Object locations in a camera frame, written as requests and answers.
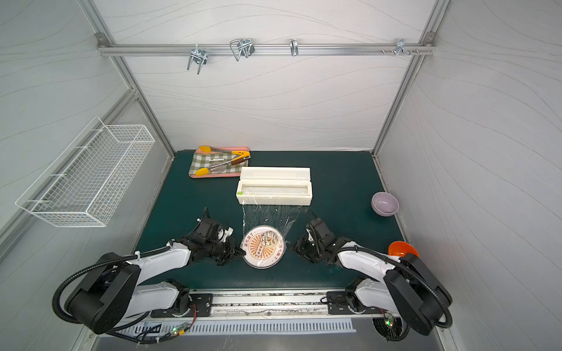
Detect clear plastic wrap sheet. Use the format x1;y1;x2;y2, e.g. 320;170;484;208
242;205;303;251

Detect round patterned plate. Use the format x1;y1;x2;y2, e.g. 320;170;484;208
241;225;286;269

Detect white plastic wrap dispenser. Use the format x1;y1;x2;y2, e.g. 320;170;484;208
236;167;313;206

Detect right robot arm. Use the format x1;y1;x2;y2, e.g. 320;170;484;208
292;218;453;342

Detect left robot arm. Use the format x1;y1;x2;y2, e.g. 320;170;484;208
52;217;245;334

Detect green checkered cloth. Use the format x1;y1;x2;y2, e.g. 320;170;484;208
189;151;247;176

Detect purple bowl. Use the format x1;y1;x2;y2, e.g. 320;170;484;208
371;192;400;217

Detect orange bowl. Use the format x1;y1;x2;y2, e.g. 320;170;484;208
387;241;419;257

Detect yellow tongs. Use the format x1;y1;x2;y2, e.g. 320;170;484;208
193;146;251;178

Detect pink tray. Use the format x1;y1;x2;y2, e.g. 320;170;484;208
188;146;251;179

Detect metal hook clamp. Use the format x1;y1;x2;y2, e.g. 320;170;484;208
289;39;299;57
229;38;256;61
381;39;419;56
187;45;208;75

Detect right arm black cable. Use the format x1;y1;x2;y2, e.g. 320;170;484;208
337;246;454;330

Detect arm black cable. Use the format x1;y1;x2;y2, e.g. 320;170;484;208
337;246;454;330
51;245;172;326

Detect wooden handled scoop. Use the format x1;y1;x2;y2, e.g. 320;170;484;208
208;156;251;173

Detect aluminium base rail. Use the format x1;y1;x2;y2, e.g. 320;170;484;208
87;288;396;321

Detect white wire basket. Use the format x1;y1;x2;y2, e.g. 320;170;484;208
16;117;155;228

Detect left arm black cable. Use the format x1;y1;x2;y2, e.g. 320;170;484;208
51;245;172;326

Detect aluminium top rail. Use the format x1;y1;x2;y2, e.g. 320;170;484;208
97;42;437;58

